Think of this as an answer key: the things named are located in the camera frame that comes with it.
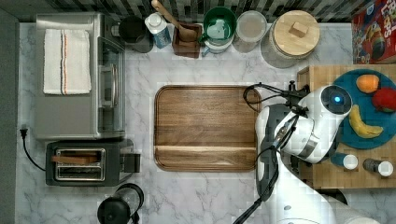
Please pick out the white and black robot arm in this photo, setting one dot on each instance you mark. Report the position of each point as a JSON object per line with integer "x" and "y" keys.
{"x": 306, "y": 127}

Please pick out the wooden cutting board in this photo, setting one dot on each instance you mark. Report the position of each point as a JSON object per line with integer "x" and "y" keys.
{"x": 205, "y": 128}

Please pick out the light blue mug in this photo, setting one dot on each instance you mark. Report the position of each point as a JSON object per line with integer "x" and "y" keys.
{"x": 210, "y": 48}

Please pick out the brown wooden utensil holder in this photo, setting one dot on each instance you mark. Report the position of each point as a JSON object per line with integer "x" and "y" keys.
{"x": 187, "y": 49}

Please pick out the wooden spoon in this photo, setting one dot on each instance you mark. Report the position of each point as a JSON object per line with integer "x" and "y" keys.
{"x": 186, "y": 35}

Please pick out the green cup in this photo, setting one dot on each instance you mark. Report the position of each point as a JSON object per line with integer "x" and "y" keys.
{"x": 219, "y": 26}

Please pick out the white blue bottle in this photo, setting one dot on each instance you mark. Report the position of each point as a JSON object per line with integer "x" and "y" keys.
{"x": 157, "y": 25}

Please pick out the silver toaster oven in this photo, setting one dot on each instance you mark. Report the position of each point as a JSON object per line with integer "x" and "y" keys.
{"x": 99, "y": 114}

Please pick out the clear glass jar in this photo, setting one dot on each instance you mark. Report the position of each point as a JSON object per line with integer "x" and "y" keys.
{"x": 251, "y": 28}

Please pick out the black cup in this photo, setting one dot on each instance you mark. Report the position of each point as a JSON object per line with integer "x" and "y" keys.
{"x": 134, "y": 32}

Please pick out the black toaster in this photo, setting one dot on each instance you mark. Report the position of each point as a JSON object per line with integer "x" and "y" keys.
{"x": 96, "y": 163}

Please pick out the black coffee grinder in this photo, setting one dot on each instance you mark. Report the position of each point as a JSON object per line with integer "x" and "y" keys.
{"x": 122, "y": 207}

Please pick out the jar with wooden lid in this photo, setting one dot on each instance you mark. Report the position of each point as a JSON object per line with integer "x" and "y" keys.
{"x": 290, "y": 39}

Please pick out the white striped towel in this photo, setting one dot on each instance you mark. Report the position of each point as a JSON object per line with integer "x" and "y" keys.
{"x": 66, "y": 62}

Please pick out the teal salt shaker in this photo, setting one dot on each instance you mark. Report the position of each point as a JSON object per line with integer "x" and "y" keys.
{"x": 347, "y": 161}

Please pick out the yellow banana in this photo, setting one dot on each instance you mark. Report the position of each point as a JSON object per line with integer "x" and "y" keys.
{"x": 360, "y": 128}

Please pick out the teal plate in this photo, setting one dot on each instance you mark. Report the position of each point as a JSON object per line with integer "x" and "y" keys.
{"x": 370, "y": 115}

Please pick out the orange fruit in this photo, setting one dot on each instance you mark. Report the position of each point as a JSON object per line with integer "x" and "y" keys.
{"x": 367, "y": 83}

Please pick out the red apple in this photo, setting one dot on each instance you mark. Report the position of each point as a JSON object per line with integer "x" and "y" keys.
{"x": 384, "y": 100}

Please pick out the red cereal box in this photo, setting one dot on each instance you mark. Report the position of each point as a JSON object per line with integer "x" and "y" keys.
{"x": 374, "y": 33}

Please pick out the dark pepper shaker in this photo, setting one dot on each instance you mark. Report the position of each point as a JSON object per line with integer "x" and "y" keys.
{"x": 384, "y": 168}

